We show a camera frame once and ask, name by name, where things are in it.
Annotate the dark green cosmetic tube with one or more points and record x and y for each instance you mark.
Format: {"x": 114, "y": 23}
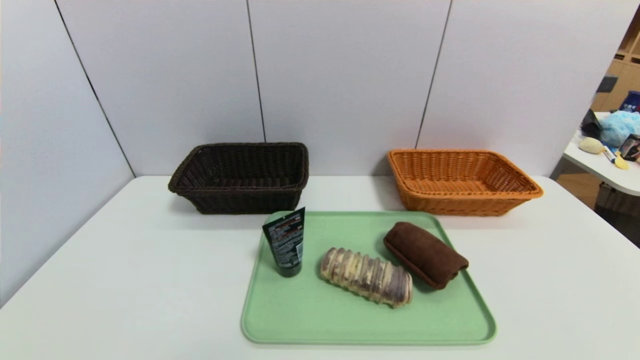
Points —
{"x": 286, "y": 245}

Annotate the marbled sliced bread loaf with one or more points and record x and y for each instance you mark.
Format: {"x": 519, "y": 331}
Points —
{"x": 365, "y": 277}

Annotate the brown towel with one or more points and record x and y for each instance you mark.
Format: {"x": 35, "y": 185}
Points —
{"x": 425, "y": 255}

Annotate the dark brown wicker basket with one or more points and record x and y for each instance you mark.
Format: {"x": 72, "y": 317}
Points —
{"x": 240, "y": 201}

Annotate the orange wicker basket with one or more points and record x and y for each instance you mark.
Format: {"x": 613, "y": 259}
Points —
{"x": 450, "y": 205}

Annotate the grey woven storage basket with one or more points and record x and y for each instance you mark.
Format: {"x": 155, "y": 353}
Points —
{"x": 617, "y": 200}

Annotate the light green plastic tray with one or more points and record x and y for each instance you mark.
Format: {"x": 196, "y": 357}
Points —
{"x": 325, "y": 315}

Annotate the beige oval lump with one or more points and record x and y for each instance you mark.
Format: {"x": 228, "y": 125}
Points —
{"x": 591, "y": 145}

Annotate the black bag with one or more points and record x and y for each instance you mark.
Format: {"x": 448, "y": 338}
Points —
{"x": 590, "y": 125}

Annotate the white side table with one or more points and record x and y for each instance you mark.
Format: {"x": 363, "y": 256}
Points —
{"x": 600, "y": 172}

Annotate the yellow small spatula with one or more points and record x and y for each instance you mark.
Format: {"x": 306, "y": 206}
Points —
{"x": 621, "y": 162}

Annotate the light blue fluffy bundle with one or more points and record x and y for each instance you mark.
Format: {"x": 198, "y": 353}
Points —
{"x": 620, "y": 127}

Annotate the dark blue jar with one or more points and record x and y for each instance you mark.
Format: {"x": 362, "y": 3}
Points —
{"x": 631, "y": 102}

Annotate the wooden shelf unit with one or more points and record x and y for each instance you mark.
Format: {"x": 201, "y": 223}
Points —
{"x": 627, "y": 75}

